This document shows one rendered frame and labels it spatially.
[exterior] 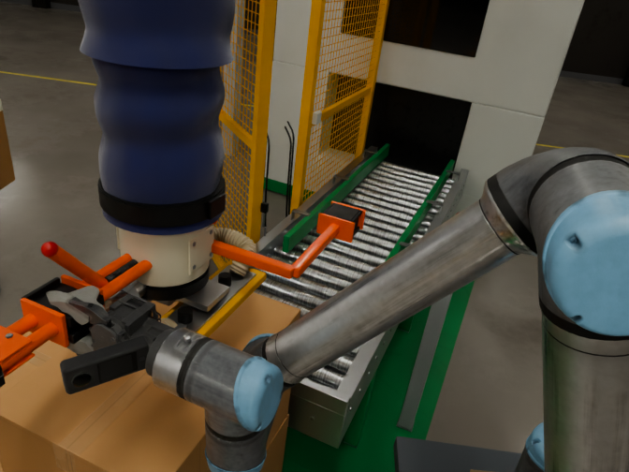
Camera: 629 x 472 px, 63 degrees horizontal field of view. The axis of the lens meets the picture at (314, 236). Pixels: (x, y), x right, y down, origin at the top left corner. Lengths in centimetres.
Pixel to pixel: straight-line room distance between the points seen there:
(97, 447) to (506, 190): 83
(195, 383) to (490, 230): 43
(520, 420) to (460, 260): 205
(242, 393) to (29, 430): 55
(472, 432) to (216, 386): 192
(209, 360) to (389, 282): 26
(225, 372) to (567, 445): 42
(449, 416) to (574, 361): 198
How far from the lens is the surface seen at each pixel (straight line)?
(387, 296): 71
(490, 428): 258
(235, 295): 109
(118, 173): 91
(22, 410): 118
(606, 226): 49
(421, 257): 69
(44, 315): 87
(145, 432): 109
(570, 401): 64
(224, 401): 71
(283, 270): 97
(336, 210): 118
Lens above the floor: 178
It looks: 29 degrees down
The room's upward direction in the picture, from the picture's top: 8 degrees clockwise
